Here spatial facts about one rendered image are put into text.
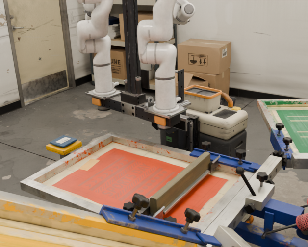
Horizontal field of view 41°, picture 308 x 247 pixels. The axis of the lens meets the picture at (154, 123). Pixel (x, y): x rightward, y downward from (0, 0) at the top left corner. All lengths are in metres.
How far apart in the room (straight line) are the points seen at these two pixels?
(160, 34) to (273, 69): 3.68
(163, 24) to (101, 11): 0.34
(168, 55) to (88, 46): 0.49
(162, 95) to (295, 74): 3.57
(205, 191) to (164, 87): 0.54
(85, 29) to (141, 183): 0.82
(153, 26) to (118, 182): 0.68
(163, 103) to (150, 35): 0.33
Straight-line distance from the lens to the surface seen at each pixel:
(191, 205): 1.58
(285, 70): 5.37
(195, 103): 2.57
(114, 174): 1.80
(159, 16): 1.82
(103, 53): 2.18
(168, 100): 1.92
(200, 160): 1.66
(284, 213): 1.43
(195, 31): 5.75
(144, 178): 1.75
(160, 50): 1.86
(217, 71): 5.21
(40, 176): 1.79
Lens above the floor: 1.83
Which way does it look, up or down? 23 degrees down
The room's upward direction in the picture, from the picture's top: 2 degrees counter-clockwise
